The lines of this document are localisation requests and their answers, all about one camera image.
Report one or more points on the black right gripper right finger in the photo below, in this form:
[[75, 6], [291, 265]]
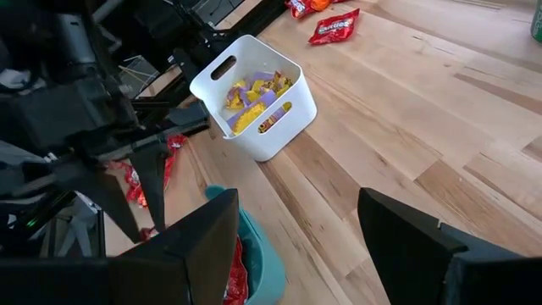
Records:
[[406, 254]]

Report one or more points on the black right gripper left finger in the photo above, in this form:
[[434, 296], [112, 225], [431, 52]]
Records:
[[190, 254]]

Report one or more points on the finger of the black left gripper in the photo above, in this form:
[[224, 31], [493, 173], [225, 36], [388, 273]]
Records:
[[154, 182], [101, 195]]

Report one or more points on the red Skittles candy pack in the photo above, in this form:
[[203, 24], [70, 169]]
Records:
[[334, 27], [174, 142], [134, 188], [147, 233], [298, 6], [237, 279]]

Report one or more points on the white plastic bin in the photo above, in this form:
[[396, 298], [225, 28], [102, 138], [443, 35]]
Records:
[[271, 146]]

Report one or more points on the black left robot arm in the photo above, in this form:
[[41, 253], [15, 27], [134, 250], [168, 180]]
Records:
[[38, 25]]

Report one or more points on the dark teal plastic bin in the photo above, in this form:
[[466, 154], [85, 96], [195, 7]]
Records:
[[262, 262]]

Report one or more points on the green Sprite can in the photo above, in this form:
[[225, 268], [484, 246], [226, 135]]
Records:
[[538, 21]]

